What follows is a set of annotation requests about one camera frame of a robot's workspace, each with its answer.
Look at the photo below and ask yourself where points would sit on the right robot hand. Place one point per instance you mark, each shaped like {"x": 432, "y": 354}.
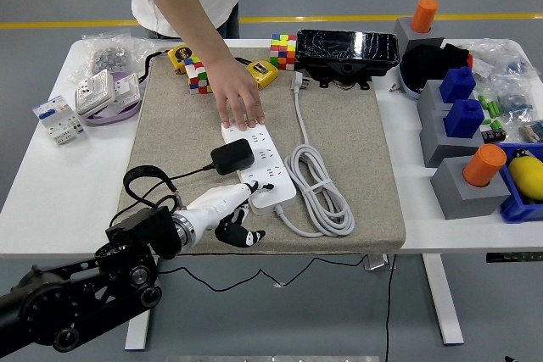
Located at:
{"x": 510, "y": 359}

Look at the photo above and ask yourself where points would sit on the small green cylinder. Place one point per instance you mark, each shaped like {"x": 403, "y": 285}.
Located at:
{"x": 490, "y": 108}
{"x": 497, "y": 109}
{"x": 481, "y": 101}

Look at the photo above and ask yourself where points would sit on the clear bag of blue parts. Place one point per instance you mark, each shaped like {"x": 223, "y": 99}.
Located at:
{"x": 515, "y": 101}

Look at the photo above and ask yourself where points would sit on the white blue circuit breaker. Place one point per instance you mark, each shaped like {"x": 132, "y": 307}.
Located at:
{"x": 59, "y": 122}

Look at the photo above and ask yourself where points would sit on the blue square block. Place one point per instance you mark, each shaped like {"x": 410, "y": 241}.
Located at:
{"x": 458, "y": 84}
{"x": 464, "y": 120}

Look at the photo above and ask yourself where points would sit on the grey holder block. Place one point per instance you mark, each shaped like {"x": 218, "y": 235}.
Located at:
{"x": 437, "y": 146}
{"x": 454, "y": 196}
{"x": 405, "y": 35}
{"x": 428, "y": 99}

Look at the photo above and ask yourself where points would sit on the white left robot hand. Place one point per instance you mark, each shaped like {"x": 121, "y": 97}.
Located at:
{"x": 216, "y": 205}

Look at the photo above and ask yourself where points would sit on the grey-brown mat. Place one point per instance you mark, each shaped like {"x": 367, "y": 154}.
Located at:
{"x": 360, "y": 167}

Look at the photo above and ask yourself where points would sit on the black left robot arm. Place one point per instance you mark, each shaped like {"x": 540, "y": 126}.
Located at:
{"x": 51, "y": 307}

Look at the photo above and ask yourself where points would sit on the orange cylinder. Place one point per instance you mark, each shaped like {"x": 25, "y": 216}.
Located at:
{"x": 425, "y": 16}
{"x": 483, "y": 165}

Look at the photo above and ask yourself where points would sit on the yellow tape measure round emblem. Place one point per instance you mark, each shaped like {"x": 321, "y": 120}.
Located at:
{"x": 180, "y": 54}

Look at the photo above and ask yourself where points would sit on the black cloth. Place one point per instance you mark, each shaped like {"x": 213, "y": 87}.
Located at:
{"x": 424, "y": 65}

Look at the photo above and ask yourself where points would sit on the white blue-rimmed bowl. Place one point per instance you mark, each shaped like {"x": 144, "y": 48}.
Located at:
{"x": 409, "y": 90}

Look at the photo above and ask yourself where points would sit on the black capacitor bundle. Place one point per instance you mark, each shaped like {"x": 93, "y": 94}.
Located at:
{"x": 494, "y": 133}

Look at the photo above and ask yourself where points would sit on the black table control panel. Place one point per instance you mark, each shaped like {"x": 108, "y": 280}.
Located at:
{"x": 509, "y": 257}

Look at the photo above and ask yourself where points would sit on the clear bag of metal nuts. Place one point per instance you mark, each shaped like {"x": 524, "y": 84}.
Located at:
{"x": 108, "y": 57}

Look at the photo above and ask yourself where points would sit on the white table leg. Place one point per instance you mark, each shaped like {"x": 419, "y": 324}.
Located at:
{"x": 443, "y": 302}
{"x": 138, "y": 332}

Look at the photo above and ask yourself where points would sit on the clear bag of small boards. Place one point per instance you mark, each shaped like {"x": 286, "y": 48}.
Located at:
{"x": 534, "y": 131}

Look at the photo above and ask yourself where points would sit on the multicolour puzzle cube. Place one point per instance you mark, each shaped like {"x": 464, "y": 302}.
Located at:
{"x": 283, "y": 52}
{"x": 197, "y": 82}

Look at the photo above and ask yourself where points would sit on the person's right hand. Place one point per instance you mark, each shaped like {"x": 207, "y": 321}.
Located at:
{"x": 237, "y": 97}

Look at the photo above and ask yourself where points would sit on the clear bag of components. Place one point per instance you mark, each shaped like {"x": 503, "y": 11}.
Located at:
{"x": 509, "y": 61}

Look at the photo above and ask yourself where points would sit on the person's right forearm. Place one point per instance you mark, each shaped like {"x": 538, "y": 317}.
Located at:
{"x": 191, "y": 18}

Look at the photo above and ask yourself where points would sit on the small metal screw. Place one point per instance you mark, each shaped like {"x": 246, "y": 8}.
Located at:
{"x": 395, "y": 89}

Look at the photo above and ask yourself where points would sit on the white power strip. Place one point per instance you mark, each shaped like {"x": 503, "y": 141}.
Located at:
{"x": 275, "y": 175}

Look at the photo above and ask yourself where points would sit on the yellow tape measure black clip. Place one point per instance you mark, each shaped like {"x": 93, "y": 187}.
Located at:
{"x": 265, "y": 74}

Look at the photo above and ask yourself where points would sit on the silver bracket under table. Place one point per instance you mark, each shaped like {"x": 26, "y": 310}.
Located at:
{"x": 375, "y": 263}

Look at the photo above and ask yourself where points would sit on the yellow toy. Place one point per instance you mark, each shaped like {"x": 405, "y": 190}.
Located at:
{"x": 528, "y": 175}

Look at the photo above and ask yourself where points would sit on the blue plastic bin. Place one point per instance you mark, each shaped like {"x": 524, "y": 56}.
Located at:
{"x": 519, "y": 211}

